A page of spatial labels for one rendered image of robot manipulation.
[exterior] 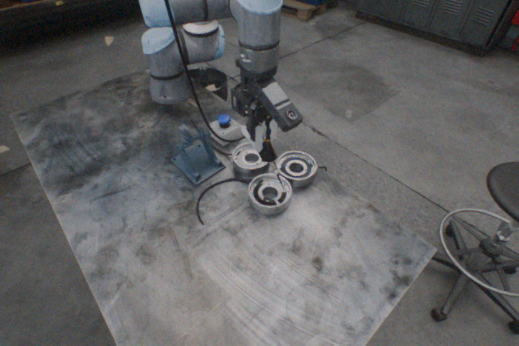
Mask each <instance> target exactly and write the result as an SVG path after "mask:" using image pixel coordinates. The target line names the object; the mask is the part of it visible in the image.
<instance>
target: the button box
mask: <svg viewBox="0 0 519 346"><path fill-rule="evenodd" d="M210 126H211V128H212V129H213V130H214V132H216V133H217V135H219V136H220V137H221V138H224V139H226V140H234V139H237V138H240V137H242V131H241V125H240V124H238V123H237V122H235V121H234V120H233V119H232V118H231V121H230V122H229V123H228V124H227V125H223V124H220V123H219V122H218V121H215V122H213V123H211V124H210ZM210 133H211V135H210V136H211V137H213V138H214V139H215V140H216V141H218V142H219V143H220V144H221V145H222V146H223V147H225V146H226V145H228V144H230V143H232V142H224V141H221V140H219V139H218V138H217V137H216V136H215V135H214V134H213V133H212V132H211V131H210Z"/></svg>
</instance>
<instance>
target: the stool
mask: <svg viewBox="0 0 519 346"><path fill-rule="evenodd" d="M487 188H488V191H489V193H490V195H491V197H492V198H493V200H494V201H495V202H496V203H497V204H498V206H499V207H500V208H501V209H502V210H503V211H504V212H506V213H507V214H508V215H509V216H510V217H511V218H512V219H513V220H512V221H511V222H510V221H508V220H507V219H505V218H503V217H501V216H499V215H496V214H494V213H492V212H488V211H485V210H481V209H471V208H464V209H456V210H453V211H451V212H449V213H447V214H446V215H445V216H444V217H443V218H442V220H441V222H440V224H439V240H440V242H441V245H442V247H443V250H444V251H445V253H446V255H444V254H442V253H438V252H435V254H434V255H433V256H432V258H431V260H435V261H436V262H438V263H441V264H443V265H445V266H448V267H450V268H452V269H454V270H456V271H457V272H458V274H459V276H458V278H457V280H456V282H455V284H454V285H453V288H452V290H451V291H450V293H449V296H448V297H447V299H446V302H445V303H444V305H443V307H437V308H435V309H433V310H431V312H432V315H433V316H434V317H435V319H436V321H444V320H445V319H447V318H448V317H447V314H448V313H449V312H450V311H451V310H452V308H453V306H454V304H455V303H456V301H457V300H458V298H459V296H460V294H461V293H462V292H463V290H464V288H465V286H466V285H467V283H468V282H469V280H472V281H473V282H474V283H475V284H476V285H477V286H478V287H479V288H480V289H481V290H482V291H483V292H484V293H485V294H486V295H487V296H488V297H489V298H490V299H491V300H492V301H493V302H494V303H496V304H497V305H498V306H499V307H500V308H501V309H502V310H503V311H504V312H505V313H506V314H507V315H508V316H509V317H510V318H512V319H513V321H511V322H509V323H508V324H509V325H510V327H511V329H512V330H513V332H514V333H515V334H519V313H518V312H517V311H516V310H515V309H514V308H513V307H512V306H511V305H510V304H509V303H508V302H507V301H506V300H505V299H504V297H503V296H502V295H504V296H508V297H519V293H512V292H511V289H510V286H509V284H508V282H507V279H506V277H505V275H504V272H505V273H507V274H514V273H516V272H517V271H516V268H517V267H519V256H515V255H513V254H511V253H508V252H505V251H504V246H505V245H506V244H507V243H508V242H509V241H510V237H509V236H510V235H511V234H512V233H513V232H514V231H515V230H517V231H518V232H519V161H511V162H505V163H502V164H499V165H496V166H494V167H493V168H492V169H491V170H490V171H489V173H488V175H487ZM458 212H479V213H483V214H486V215H490V216H492V217H494V218H496V219H499V220H501V223H500V225H499V227H498V229H497V231H496V232H495V233H494V234H493V235H492V236H491V237H490V238H484V239H483V238H482V237H480V236H479V235H478V234H477V233H476V232H474V231H473V230H472V229H471V228H470V227H469V226H468V225H467V224H466V223H465V222H464V221H462V220H461V219H460V218H459V217H458V216H457V215H455V214H456V213H458ZM450 216H452V217H453V218H454V219H455V220H456V221H457V222H458V223H459V224H460V225H462V226H463V227H464V228H465V229H466V230H467V231H468V232H470V233H471V234H472V235H473V236H474V237H475V238H477V239H478V240H479V241H480V243H479V247H476V248H469V249H467V247H466V244H465V242H464V241H463V237H462V236H461V234H460V231H459V229H458V227H457V224H456V222H455V221H454V220H453V219H450V220H449V225H447V226H446V234H447V235H448V236H452V237H453V240H454V242H455V246H456V250H453V251H449V250H448V248H447V246H446V244H445V241H444V238H443V226H444V224H445V221H446V220H447V219H448V218H449V217H450ZM507 224H508V225H507ZM505 226H506V227H505ZM470 253H475V254H474V255H473V256H472V257H471V258H470ZM500 255H503V256H507V257H509V258H511V259H513V260H503V261H500V258H499V256H500ZM453 256H458V257H459V259H455V258H453ZM491 258H492V259H491ZM490 259H491V260H492V262H487V261H488V260H490ZM503 270H504V271H503ZM492 271H497V272H498V275H499V277H500V280H501V283H502V284H503V286H504V289H505V291H504V290H499V289H497V288H495V287H493V286H492V285H491V284H490V282H489V281H488V280H487V279H486V278H485V277H484V276H483V275H482V273H487V272H492Z"/></svg>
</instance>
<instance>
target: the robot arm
mask: <svg viewBox="0 0 519 346"><path fill-rule="evenodd" d="M168 1H169V5H170V7H171V13H172V15H173V19H174V21H175V25H183V29H180V30H177V32H178V38H179V40H180V43H181V47H182V51H183V53H184V57H185V62H186V64H187V65H191V64H196V63H203V62H208V61H209V62H211V61H213V60H216V59H220V58H221V57H222V55H223V53H224V50H225V39H224V32H223V29H222V27H221V25H219V24H218V22H217V20H219V19H229V18H234V19H235V20H236V21H237V22H238V37H239V59H236V66H237V67H239V68H240V77H241V83H237V84H236V86H235V87H233V88H231V89H230V90H231V101H232V109H233V110H234V111H235V112H237V113H238V114H239V115H241V116H242V117H248V119H247V121H246V126H241V131H242V133H243V134H244V135H245V136H246V137H247V138H248V139H249V140H250V142H251V144H252V146H253V148H254V149H255V150H256V151H257V152H260V151H261V150H262V149H263V138H262V136H263V132H264V131H265V132H266V140H271V141H273V139H274V137H275V134H276V131H277V128H278V127H280V129H281V130H282V132H288V131H290V130H292V129H294V128H295V127H297V126H298V125H299V124H300V123H301V122H302V120H303V119H304V117H303V116H302V115H301V113H300V112H299V110H298V109H297V108H296V107H295V106H294V105H293V103H292V102H291V100H290V99H289V97H288V96H287V95H286V94H285V93H284V91H283V90H282V88H281V87H280V85H279V84H278V83H277V82H276V81H275V79H274V78H273V76H275V75H276V73H277V65H278V63H279V53H280V20H281V6H282V4H283V0H168ZM139 2H140V6H141V11H142V14H143V16H144V20H145V23H146V24H147V26H149V27H150V28H152V29H149V30H148V31H146V33H145V34H143V36H142V39H141V41H142V46H143V52H144V54H145V57H146V60H147V64H148V69H149V72H150V74H151V86H150V94H151V98H152V100H153V101H155V102H156V103H161V104H175V103H181V102H182V101H184V100H187V99H188V98H189V97H190V96H191V95H192V90H191V87H190V85H189V82H188V78H187V76H186V75H185V72H184V68H183V63H182V61H181V57H180V53H179V51H178V46H177V43H176V41H175V36H174V33H173V30H172V27H171V23H170V20H169V17H168V12H167V9H166V6H165V2H164V0H139ZM238 87H239V88H238ZM236 88H238V89H236ZM233 97H235V98H236V106H234V104H233Z"/></svg>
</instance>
